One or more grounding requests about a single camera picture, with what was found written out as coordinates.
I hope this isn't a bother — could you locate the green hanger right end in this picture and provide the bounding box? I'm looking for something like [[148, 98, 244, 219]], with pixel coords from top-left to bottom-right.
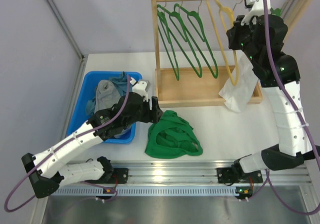
[[270, 7, 282, 17]]

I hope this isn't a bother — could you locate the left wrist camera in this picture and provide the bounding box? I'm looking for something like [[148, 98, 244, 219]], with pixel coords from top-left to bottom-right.
[[130, 77, 151, 102]]

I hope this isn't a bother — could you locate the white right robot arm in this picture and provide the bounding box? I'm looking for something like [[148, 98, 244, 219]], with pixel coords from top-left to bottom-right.
[[226, 14, 320, 183]]

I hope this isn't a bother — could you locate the green hanger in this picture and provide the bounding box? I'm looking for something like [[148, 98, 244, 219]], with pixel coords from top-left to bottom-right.
[[156, 4, 180, 81], [169, 3, 203, 78], [187, 10, 219, 79]]

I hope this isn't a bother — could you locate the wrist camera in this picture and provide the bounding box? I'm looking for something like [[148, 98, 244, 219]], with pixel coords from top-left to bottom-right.
[[240, 0, 271, 26], [130, 77, 151, 102]]

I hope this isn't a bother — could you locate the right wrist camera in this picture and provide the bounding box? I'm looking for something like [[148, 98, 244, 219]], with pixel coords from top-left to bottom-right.
[[240, 0, 271, 26]]

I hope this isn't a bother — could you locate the blue plastic bin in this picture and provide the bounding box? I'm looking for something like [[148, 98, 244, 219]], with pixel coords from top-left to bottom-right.
[[67, 71, 142, 136]]

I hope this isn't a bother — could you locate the grey garment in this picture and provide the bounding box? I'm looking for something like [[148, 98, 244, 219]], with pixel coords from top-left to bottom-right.
[[94, 80, 121, 113]]

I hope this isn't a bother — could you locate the yellow hanger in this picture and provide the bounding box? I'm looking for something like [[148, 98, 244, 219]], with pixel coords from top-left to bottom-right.
[[205, 0, 240, 86]]

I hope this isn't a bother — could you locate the wooden clothes rack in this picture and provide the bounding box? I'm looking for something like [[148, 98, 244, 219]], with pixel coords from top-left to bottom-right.
[[151, 0, 313, 108]]

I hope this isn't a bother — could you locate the teal blue garment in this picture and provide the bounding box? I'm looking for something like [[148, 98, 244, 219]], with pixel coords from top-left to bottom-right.
[[85, 71, 128, 116]]

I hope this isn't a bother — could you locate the green tank top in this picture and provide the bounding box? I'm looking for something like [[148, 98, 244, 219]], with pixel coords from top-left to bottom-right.
[[144, 110, 203, 159]]

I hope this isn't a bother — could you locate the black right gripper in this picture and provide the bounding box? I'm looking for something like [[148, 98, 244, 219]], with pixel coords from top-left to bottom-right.
[[227, 13, 262, 64]]

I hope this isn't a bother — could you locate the green hanger far left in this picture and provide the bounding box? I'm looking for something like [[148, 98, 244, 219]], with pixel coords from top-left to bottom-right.
[[156, 4, 180, 81]]

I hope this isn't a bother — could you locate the white tank top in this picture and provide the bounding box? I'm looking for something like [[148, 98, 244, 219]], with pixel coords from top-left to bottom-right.
[[218, 54, 258, 113]]

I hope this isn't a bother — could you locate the aluminium mounting rail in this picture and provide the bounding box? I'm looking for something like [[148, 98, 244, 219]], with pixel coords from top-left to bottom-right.
[[49, 160, 312, 197]]

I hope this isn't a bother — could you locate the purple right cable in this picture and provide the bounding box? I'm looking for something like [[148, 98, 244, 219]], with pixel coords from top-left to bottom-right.
[[251, 0, 320, 216]]

